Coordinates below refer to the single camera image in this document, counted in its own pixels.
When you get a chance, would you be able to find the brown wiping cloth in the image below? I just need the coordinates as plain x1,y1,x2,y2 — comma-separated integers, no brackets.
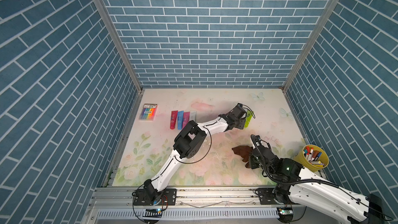
232,146,253,169

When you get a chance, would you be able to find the white pink-capped toothpaste tube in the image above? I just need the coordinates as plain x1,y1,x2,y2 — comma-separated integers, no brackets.
189,111,197,121

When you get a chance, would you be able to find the magenta toothpaste tube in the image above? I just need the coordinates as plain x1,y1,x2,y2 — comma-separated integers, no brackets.
182,112,190,128

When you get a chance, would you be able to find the blue toothpaste tube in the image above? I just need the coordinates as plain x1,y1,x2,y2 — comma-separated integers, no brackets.
177,111,184,130

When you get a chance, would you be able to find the red toothpaste tube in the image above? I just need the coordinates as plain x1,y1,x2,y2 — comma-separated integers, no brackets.
170,111,178,130

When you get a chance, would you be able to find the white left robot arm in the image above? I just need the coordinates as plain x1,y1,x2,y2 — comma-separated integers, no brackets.
143,103,247,205

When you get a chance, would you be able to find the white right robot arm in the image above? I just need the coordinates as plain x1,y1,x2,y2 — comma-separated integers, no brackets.
249,142,387,224

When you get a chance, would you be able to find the green toothpaste tube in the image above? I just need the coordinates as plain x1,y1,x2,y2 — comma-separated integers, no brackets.
244,110,255,128

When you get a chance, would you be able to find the yellow cup of markers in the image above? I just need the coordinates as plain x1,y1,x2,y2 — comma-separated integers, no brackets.
293,145,329,172

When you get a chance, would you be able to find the rainbow highlighter pen pack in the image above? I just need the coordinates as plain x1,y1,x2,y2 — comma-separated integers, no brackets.
139,104,158,121

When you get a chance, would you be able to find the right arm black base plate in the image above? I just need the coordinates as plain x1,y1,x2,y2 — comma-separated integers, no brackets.
254,188,295,205

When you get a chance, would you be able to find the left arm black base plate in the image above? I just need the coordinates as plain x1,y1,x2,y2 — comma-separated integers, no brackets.
133,188,177,206

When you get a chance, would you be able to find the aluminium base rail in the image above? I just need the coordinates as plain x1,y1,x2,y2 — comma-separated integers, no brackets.
82,186,337,224

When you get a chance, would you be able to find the aluminium right corner post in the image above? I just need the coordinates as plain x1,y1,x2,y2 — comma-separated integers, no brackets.
282,0,339,95

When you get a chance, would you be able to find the aluminium corner post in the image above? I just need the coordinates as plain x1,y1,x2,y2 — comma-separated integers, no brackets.
282,0,339,95
92,0,143,94

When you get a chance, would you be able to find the aluminium left corner post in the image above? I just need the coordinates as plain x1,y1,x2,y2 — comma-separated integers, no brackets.
92,0,143,94

